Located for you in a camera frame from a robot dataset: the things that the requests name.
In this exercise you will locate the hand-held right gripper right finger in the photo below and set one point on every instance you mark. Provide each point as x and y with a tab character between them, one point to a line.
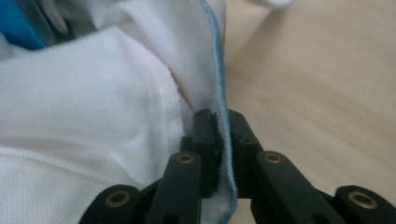
246	149

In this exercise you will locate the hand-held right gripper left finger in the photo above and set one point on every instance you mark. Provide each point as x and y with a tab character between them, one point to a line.
205	140

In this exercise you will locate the white green blue shirt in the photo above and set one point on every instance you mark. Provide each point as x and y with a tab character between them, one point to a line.
93	109

